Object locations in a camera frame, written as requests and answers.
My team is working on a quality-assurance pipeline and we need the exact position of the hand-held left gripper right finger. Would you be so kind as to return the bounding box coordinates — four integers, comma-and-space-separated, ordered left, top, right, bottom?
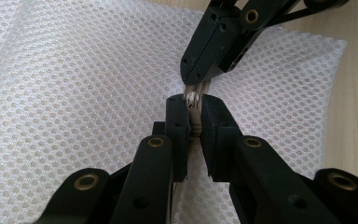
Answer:
200, 93, 341, 224

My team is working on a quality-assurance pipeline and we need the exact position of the beige zipper pull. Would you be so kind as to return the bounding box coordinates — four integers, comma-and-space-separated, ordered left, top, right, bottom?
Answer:
182, 78, 212, 147

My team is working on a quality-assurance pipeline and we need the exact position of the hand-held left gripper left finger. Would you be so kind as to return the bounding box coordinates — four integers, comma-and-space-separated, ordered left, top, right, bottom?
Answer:
109, 93, 191, 224

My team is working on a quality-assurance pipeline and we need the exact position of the white mesh bag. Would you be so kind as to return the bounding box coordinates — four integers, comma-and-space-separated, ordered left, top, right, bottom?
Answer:
0, 0, 350, 224

